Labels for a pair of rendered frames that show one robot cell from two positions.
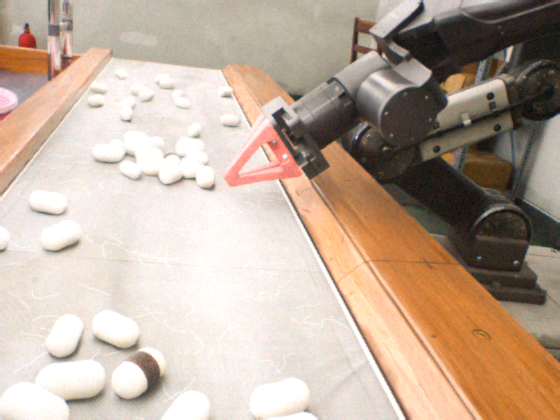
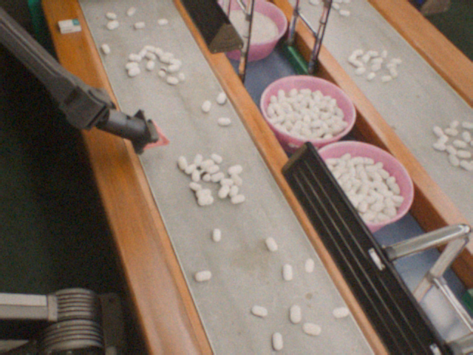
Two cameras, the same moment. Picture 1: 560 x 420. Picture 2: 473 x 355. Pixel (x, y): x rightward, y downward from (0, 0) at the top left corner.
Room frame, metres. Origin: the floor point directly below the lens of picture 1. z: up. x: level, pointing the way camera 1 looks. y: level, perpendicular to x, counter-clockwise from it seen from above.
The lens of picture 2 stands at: (1.47, 0.02, 1.74)
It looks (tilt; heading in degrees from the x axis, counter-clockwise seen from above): 50 degrees down; 166
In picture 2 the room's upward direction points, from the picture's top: 7 degrees clockwise
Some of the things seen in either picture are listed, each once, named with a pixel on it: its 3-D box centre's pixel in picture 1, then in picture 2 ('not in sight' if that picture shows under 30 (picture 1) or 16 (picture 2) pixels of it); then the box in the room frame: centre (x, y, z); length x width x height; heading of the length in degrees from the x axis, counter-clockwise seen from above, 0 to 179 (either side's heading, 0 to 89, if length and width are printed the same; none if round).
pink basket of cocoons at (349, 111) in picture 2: not in sight; (304, 118); (0.44, 0.46, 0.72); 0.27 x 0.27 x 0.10
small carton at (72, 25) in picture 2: not in sight; (69, 26); (0.05, -0.20, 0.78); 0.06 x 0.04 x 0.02; 104
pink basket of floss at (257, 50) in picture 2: not in sight; (244, 31); (0.02, 0.36, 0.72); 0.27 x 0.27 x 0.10
